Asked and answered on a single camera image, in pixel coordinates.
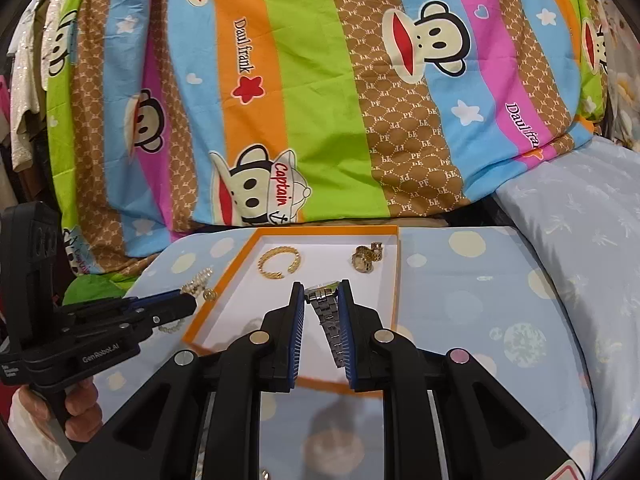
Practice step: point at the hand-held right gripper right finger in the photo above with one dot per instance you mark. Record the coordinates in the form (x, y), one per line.
(346, 335)

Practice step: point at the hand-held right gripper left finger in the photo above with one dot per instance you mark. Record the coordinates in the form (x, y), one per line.
(298, 330)

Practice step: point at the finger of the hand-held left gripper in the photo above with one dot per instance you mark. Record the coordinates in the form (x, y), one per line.
(172, 314)
(155, 301)

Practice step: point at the silver link wristwatch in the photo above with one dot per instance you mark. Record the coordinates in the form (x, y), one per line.
(327, 327)

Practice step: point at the orange jewelry box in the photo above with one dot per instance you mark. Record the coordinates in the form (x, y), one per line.
(225, 300)

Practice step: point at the person's left hand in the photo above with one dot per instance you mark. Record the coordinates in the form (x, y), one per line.
(82, 405)

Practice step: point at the light blue dotted sheet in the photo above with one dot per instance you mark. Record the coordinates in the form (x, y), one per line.
(475, 285)

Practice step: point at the striped cartoon monkey blanket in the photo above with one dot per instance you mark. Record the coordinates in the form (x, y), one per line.
(300, 110)

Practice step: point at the glittery beige garment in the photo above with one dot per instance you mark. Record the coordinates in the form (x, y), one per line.
(30, 85)

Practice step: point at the pale blue quilted pillow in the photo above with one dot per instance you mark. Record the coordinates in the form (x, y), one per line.
(575, 220)

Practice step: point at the floral cloth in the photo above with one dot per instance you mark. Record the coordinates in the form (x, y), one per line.
(622, 85)

